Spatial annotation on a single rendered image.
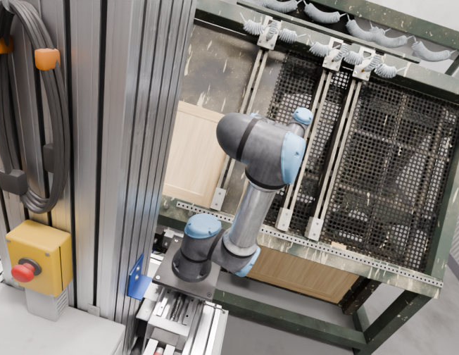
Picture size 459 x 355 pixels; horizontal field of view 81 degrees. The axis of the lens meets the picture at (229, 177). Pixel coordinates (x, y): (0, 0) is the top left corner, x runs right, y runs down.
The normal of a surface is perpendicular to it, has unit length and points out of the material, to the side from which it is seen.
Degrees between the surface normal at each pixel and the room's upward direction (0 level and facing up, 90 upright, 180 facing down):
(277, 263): 90
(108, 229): 90
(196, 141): 56
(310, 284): 90
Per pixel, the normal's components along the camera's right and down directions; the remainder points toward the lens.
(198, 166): 0.05, -0.06
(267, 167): -0.41, 0.50
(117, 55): -0.17, 0.47
